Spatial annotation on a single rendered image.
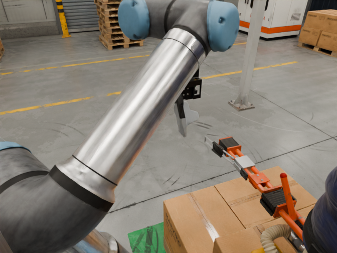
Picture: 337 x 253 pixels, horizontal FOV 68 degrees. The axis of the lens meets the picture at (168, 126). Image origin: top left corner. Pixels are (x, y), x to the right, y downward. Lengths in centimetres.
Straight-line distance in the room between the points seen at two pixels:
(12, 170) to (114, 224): 202
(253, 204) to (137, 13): 158
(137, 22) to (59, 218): 34
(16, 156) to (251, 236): 98
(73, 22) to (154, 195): 780
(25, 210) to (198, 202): 152
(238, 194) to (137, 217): 97
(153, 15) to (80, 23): 911
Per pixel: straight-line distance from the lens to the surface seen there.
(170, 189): 260
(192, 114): 65
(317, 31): 790
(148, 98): 35
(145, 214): 241
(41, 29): 950
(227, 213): 177
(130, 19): 49
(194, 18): 42
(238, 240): 117
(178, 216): 171
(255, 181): 105
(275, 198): 101
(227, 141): 122
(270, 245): 97
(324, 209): 75
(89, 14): 958
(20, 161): 43
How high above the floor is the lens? 190
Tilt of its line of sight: 33 degrees down
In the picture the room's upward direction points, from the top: straight up
